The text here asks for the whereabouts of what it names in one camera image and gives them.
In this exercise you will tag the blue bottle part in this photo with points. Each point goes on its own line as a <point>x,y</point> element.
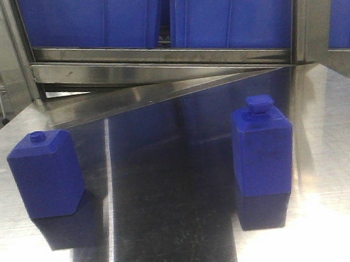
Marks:
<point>47,173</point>
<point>262,148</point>

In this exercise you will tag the blue bottle part, round cap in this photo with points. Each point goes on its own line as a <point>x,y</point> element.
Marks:
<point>47,173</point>

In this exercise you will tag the blue plastic bin, centre right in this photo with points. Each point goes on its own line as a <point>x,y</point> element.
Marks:
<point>235,24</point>

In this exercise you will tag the stainless steel shelf rack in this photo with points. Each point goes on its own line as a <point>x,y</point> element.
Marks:
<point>25,70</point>

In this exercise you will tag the blue plastic bin, centre left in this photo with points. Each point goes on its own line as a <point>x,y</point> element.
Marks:
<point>91,23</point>

